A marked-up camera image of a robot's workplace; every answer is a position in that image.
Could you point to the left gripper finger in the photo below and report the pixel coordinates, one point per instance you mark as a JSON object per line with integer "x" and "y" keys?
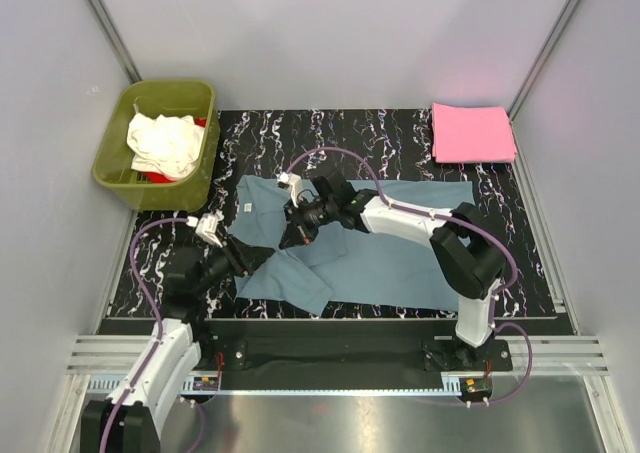
{"x": 235, "y": 250}
{"x": 248, "y": 268}

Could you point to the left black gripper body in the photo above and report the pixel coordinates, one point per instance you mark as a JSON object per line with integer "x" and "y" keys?
{"x": 217, "y": 266}

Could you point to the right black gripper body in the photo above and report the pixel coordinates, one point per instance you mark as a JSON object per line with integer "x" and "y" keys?
{"x": 318, "y": 213}

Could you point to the blue-grey t shirt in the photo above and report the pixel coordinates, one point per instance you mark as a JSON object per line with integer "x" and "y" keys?
{"x": 340, "y": 265}

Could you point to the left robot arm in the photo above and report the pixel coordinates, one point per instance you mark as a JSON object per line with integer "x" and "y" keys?
{"x": 132, "y": 417}

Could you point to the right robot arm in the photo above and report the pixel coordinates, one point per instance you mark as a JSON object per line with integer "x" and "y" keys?
{"x": 470, "y": 259}

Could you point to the red t shirt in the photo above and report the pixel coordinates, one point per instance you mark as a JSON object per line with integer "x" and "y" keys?
{"x": 159, "y": 178}

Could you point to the white t shirt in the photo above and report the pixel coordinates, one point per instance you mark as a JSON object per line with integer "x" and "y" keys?
{"x": 169, "y": 146}

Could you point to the olive green plastic bin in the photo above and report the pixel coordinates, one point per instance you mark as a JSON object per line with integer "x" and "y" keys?
{"x": 169, "y": 97}

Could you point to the folded pink t shirt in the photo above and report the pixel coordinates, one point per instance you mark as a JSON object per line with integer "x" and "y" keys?
{"x": 464, "y": 135}

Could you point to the black marbled table mat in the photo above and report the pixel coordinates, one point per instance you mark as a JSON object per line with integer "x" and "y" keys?
{"x": 397, "y": 144}

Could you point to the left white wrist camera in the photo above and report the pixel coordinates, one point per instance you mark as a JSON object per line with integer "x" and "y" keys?
{"x": 206, "y": 228}

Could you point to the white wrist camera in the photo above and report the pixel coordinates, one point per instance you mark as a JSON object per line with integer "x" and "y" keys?
{"x": 293, "y": 185}
{"x": 206, "y": 228}

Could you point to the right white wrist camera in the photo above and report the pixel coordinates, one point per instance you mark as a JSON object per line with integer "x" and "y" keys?
{"x": 293, "y": 185}

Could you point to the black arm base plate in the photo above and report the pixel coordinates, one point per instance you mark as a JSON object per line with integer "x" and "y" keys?
{"x": 373, "y": 348}

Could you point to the slotted cable duct rail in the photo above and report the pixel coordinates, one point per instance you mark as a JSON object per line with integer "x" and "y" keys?
{"x": 430, "y": 385}

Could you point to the left aluminium frame post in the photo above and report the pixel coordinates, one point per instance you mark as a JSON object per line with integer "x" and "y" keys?
{"x": 113, "y": 37}

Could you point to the aluminium frame post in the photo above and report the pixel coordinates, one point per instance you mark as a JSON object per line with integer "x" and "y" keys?
{"x": 553, "y": 38}
{"x": 113, "y": 37}

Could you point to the right aluminium frame post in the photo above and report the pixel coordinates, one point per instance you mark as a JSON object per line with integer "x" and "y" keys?
{"x": 553, "y": 38}

